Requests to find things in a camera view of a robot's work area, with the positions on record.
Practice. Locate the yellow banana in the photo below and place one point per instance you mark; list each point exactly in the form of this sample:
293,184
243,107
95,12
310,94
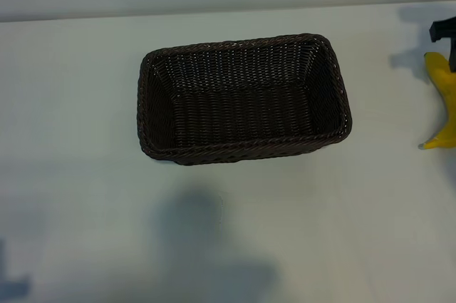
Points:
443,103

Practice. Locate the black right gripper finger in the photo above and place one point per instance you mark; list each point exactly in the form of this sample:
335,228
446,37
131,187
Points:
453,55
443,30

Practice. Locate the dark brown wicker basket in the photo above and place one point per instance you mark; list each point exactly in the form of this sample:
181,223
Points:
246,103

